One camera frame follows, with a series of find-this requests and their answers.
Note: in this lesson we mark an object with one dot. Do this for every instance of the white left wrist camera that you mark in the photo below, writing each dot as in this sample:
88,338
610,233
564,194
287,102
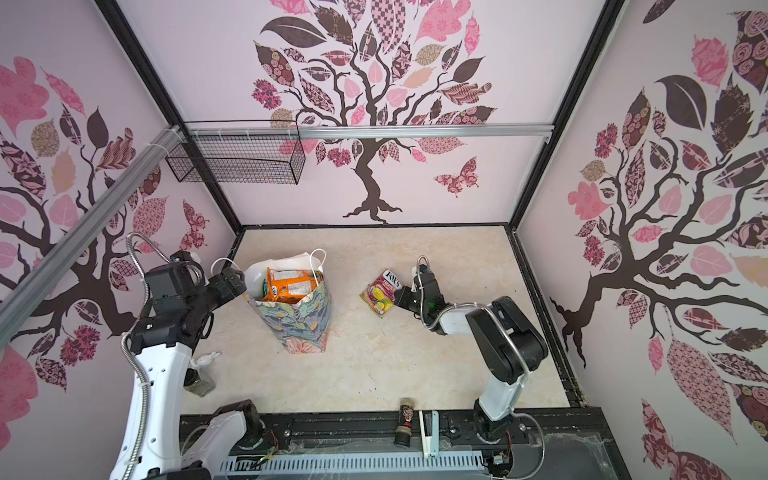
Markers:
183,255

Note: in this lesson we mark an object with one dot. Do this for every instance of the floral paper gift bag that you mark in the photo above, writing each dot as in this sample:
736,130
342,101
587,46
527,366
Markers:
301,327

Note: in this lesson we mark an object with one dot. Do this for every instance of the brown cylindrical bottle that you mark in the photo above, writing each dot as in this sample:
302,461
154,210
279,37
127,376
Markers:
404,427

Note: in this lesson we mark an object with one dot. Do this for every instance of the spice jar black lid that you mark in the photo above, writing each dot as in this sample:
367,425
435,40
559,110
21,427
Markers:
198,382

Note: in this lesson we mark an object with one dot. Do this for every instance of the grey slotted cable duct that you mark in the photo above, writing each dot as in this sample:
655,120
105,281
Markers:
352,463

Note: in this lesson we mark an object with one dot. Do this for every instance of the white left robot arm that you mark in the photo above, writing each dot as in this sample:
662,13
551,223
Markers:
179,308

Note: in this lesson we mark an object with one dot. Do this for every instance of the aluminium rail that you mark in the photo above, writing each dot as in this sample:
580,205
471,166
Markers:
18,307
380,132

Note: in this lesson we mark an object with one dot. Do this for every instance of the yellow-pink Fox's candy packet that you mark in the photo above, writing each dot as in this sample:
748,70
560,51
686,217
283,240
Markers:
380,295

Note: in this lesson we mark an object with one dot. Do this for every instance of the white clip bracket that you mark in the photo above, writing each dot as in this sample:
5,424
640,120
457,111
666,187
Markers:
429,433

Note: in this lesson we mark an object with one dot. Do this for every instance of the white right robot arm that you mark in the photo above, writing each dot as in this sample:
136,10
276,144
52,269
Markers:
511,347

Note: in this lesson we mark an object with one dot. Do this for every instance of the aluminium rail back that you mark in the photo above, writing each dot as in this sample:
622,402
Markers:
380,132

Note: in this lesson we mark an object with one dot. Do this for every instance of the aluminium rail left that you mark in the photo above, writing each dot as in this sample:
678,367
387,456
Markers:
18,307

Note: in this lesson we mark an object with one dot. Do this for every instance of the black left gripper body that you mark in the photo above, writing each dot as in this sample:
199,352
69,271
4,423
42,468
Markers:
218,292

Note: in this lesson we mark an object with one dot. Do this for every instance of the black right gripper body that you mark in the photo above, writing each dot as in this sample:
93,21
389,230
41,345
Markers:
412,301

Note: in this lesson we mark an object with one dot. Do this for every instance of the black wire basket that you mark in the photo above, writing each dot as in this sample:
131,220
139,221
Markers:
268,153

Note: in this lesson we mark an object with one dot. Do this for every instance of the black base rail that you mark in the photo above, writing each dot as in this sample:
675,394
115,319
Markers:
545,443

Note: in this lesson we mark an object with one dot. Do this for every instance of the small orange snack packet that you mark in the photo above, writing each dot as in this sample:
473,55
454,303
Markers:
290,286

